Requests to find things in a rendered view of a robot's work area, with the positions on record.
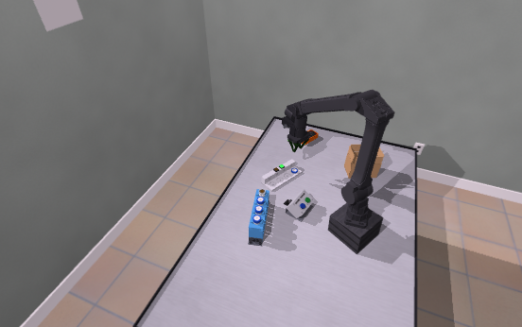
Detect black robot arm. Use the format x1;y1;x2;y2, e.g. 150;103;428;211
282;90;394;229

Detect blue tube rack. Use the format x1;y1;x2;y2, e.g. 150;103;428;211
249;189;270;239

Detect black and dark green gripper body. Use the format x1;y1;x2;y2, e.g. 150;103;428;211
287;126;310;144

